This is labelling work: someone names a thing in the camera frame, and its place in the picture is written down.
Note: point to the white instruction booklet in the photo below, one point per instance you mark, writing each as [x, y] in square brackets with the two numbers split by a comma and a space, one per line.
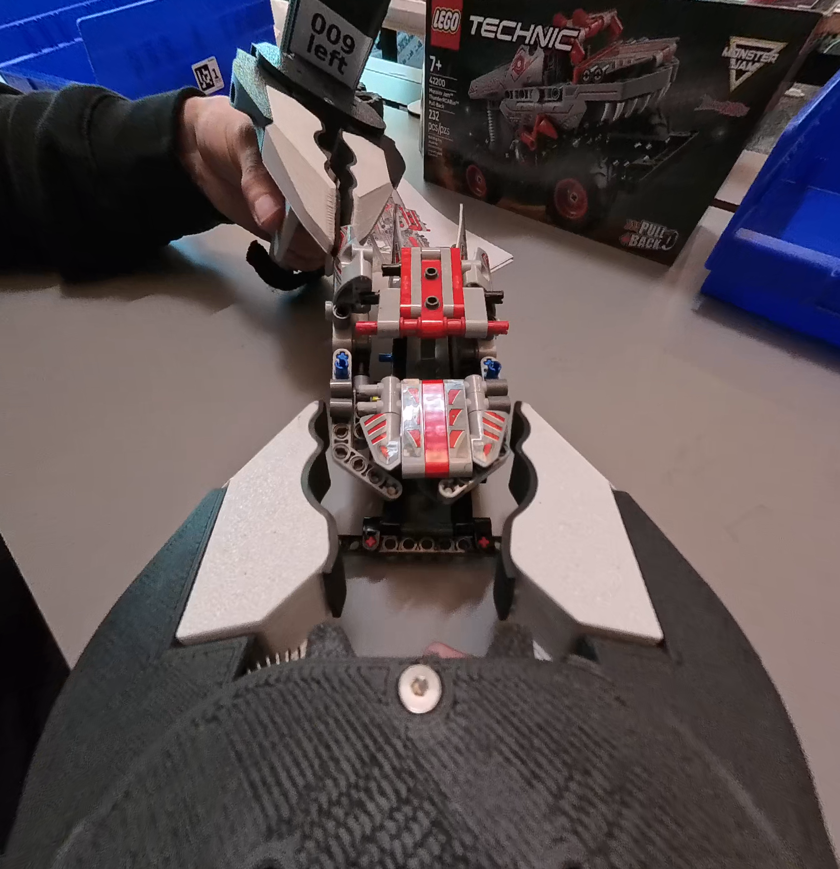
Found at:
[410, 217]

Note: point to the grey red brick truck model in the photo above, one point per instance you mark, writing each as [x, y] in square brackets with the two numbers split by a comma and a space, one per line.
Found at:
[430, 285]

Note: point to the person's right hand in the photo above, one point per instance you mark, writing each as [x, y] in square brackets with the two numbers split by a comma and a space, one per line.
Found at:
[444, 650]

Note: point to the black toy set box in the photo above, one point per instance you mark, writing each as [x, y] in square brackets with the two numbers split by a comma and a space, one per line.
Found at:
[630, 136]

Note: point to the blue bin with square tag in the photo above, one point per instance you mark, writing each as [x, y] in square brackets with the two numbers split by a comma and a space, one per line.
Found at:
[135, 54]

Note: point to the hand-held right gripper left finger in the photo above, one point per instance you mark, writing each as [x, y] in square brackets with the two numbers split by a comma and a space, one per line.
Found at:
[257, 543]

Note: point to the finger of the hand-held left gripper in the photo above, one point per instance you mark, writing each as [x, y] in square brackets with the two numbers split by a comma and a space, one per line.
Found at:
[301, 163]
[376, 207]

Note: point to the person's left hand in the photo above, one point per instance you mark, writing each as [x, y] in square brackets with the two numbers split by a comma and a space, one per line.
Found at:
[223, 156]

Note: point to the person's left forearm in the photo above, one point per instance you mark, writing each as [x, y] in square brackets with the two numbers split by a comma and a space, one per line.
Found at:
[74, 176]

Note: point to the silver flat device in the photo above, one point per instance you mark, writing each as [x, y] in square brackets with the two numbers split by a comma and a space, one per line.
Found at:
[396, 88]

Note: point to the grey desk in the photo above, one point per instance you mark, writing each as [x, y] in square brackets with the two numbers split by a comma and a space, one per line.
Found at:
[155, 353]

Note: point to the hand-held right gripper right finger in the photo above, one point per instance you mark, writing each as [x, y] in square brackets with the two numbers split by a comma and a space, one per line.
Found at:
[583, 550]

